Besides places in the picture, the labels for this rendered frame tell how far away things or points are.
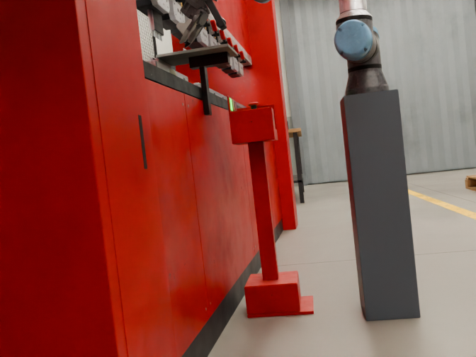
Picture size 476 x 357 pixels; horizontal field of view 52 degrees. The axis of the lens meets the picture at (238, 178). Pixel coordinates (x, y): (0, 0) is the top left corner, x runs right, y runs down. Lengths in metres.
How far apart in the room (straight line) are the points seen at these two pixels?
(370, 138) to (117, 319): 1.16
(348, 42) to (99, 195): 1.09
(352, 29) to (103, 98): 1.02
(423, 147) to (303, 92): 2.36
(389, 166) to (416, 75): 7.79
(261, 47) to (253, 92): 0.36
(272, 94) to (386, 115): 2.31
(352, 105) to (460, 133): 7.90
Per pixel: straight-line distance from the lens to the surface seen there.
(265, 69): 4.00
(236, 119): 1.84
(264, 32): 4.06
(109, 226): 0.77
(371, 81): 1.76
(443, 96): 9.55
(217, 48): 1.76
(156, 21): 1.92
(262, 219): 1.91
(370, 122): 1.72
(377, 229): 1.74
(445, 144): 9.52
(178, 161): 1.44
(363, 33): 1.64
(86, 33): 0.80
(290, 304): 1.90
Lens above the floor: 0.60
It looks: 2 degrees down
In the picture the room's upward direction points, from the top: 6 degrees counter-clockwise
